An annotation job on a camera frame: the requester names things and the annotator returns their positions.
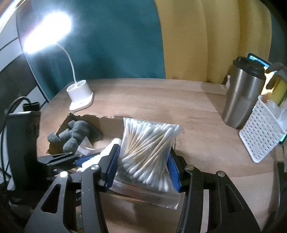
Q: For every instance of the white desk lamp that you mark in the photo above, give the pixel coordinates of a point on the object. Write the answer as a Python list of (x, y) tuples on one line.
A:
[(53, 28)]

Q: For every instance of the brown cardboard box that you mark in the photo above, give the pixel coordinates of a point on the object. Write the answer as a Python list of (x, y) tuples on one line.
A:
[(145, 145)]

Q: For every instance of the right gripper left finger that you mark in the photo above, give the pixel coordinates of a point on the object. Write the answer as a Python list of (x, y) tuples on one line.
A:
[(56, 211)]

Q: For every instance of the stainless steel travel mug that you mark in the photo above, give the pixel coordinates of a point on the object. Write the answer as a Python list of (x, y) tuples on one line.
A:
[(247, 79)]

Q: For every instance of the clear bag of small items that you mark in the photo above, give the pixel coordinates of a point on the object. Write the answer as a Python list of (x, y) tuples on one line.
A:
[(84, 147)]

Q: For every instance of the yellow curtain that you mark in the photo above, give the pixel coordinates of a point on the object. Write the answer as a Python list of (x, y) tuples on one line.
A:
[(202, 38)]

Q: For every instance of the teal curtain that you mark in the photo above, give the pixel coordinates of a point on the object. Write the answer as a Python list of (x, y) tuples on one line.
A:
[(108, 39)]

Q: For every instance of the yellow sponge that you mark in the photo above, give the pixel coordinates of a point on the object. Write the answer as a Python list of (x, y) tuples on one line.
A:
[(278, 91)]

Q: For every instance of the bag of cotton swabs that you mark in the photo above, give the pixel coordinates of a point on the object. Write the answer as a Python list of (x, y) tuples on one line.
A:
[(152, 186)]

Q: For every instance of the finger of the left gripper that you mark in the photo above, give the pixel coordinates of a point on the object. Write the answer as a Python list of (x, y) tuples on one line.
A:
[(64, 161), (81, 160)]

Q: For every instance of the white perforated plastic basket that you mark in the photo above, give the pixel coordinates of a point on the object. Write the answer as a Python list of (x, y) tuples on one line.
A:
[(262, 131)]

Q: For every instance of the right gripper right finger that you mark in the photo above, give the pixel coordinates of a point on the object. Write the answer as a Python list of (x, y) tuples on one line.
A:
[(228, 211)]

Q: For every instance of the grey knitted glove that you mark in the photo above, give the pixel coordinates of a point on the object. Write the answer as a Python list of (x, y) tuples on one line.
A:
[(69, 139)]

